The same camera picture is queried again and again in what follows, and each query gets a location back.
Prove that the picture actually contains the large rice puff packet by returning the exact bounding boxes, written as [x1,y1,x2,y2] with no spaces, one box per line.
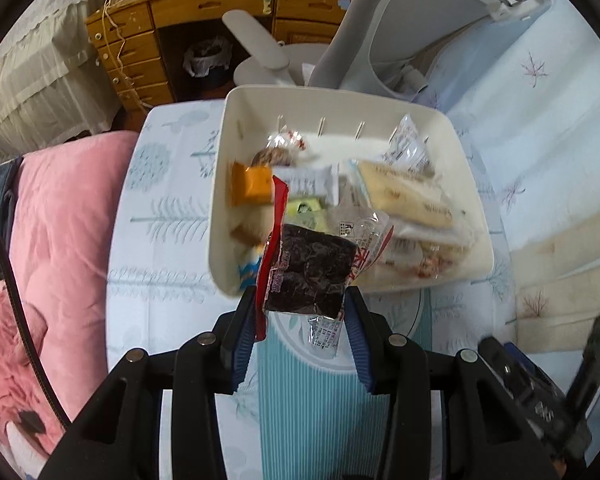
[395,227,473,278]

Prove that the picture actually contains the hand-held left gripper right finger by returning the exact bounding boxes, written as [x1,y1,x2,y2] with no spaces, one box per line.
[344,287,553,480]

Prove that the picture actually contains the blue and white snack packet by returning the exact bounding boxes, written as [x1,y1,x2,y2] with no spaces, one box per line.
[236,247,262,291]

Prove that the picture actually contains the black cable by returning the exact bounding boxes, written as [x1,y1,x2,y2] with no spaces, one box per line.
[0,207,68,431]

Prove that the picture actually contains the bin with black bag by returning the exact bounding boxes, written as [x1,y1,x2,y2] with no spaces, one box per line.
[182,35,233,81]

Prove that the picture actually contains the wooden desk with drawers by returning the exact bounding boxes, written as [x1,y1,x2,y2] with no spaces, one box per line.
[85,0,361,111]

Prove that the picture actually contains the white cable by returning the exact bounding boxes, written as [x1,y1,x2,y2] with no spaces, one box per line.
[100,0,151,111]

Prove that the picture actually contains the tree print tablecloth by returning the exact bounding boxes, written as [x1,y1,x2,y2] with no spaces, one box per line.
[105,97,518,480]

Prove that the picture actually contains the grey office chair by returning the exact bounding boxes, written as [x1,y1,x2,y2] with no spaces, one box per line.
[222,0,551,106]

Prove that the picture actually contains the clear pastry packet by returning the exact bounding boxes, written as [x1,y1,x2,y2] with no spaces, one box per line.
[350,159,461,231]

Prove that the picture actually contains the dark cake packet red edge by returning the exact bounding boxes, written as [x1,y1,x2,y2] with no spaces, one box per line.
[255,175,396,361]

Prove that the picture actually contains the green snack packet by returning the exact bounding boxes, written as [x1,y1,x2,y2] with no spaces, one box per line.
[286,199,328,233]

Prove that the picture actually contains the orange snack packet with barcode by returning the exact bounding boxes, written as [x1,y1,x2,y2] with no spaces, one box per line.
[230,161,276,207]

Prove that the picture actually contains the pink blanket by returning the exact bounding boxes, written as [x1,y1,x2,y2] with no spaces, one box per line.
[0,130,141,461]

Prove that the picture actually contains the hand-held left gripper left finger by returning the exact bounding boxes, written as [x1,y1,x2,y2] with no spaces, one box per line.
[40,287,268,480]

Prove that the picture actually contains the teal striped table mat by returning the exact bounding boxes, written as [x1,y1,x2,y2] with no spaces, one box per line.
[227,287,433,480]

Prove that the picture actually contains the nut bar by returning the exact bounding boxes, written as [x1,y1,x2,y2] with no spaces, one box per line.
[252,130,308,167]

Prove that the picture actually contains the white plastic storage bin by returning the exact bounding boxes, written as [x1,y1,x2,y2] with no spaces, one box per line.
[207,85,496,295]

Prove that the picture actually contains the crumpled pink cloth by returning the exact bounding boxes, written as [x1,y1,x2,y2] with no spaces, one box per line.
[0,275,66,441]

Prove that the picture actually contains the white lace cover cloth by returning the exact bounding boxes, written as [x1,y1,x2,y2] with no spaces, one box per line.
[0,0,123,166]

